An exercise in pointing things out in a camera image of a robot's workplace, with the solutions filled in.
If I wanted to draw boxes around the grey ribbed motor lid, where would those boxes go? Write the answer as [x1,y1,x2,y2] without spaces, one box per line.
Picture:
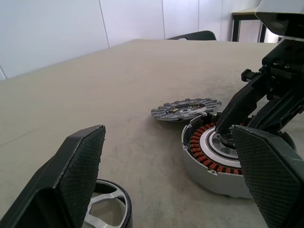
[151,96,222,122]

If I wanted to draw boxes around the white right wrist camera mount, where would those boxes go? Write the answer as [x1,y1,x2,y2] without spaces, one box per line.
[254,0,304,44]

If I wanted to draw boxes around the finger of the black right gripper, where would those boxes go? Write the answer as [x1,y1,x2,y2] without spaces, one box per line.
[246,91,304,133]
[215,76,270,133]

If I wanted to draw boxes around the black chair back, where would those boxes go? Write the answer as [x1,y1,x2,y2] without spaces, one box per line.
[166,30,217,41]

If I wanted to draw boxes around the black silver spoked rotor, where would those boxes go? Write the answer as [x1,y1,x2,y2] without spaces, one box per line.
[82,179,132,228]

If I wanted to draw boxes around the tan desk black legs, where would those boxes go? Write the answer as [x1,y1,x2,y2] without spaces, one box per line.
[231,6,268,43]

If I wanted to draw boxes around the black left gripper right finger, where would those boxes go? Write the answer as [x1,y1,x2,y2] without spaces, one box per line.
[230,124,304,228]

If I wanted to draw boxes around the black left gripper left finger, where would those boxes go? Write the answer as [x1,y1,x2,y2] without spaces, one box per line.
[0,124,106,228]

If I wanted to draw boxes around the grey motor housing copper windings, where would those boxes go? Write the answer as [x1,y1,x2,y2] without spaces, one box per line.
[181,113,296,199]

